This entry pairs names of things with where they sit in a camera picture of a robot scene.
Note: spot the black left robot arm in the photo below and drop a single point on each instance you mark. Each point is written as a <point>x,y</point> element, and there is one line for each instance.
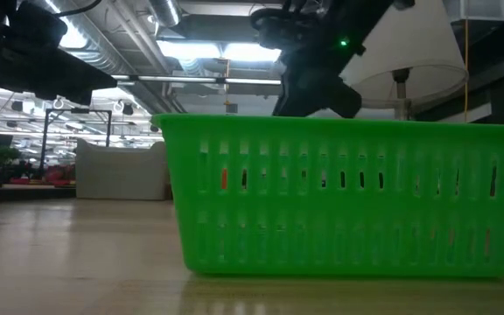
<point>20,26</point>

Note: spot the white lamp shade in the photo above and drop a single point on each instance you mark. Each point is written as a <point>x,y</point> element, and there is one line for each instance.
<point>414,44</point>

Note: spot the green slotted plastic basket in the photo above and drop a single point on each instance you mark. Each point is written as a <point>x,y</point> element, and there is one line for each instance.
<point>322,131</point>

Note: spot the black metal stand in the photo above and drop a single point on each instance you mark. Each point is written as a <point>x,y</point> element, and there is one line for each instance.
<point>44,140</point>

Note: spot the orange slotted plastic basket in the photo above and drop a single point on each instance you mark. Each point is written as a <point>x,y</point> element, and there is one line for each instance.
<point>224,179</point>

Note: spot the long ceiling light bar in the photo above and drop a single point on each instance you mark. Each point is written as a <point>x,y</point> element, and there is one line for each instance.
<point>199,79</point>

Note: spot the background potted plant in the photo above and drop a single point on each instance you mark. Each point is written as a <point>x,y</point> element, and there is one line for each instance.
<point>6,154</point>

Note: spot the silver lamp base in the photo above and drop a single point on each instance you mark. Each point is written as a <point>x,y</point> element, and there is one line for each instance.
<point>402,105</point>

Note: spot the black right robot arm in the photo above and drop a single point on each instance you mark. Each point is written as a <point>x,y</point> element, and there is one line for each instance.
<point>317,30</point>

